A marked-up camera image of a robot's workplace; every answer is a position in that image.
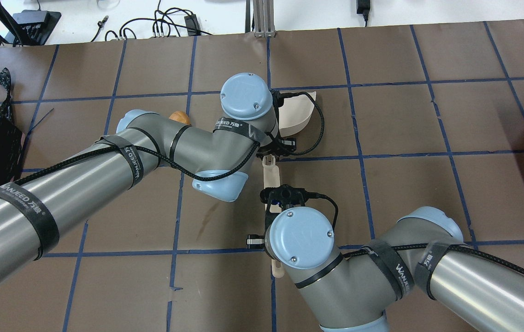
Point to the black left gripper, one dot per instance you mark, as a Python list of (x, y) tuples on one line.
[(285, 145)]

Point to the white hand brush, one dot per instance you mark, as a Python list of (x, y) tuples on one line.
[(271, 178)]

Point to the round brown bread roll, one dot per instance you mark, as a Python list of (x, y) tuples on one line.
[(181, 117)]

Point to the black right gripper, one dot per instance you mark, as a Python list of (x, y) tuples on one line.
[(256, 240)]

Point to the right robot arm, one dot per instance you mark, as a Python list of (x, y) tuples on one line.
[(424, 250)]

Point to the black power adapter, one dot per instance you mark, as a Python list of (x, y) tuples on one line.
[(363, 7)]

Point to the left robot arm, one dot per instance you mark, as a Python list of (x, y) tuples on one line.
[(37, 210)]

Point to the white plastic dustpan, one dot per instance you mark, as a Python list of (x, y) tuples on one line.
[(294, 112)]

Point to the aluminium frame post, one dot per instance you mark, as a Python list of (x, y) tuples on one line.
[(260, 18)]

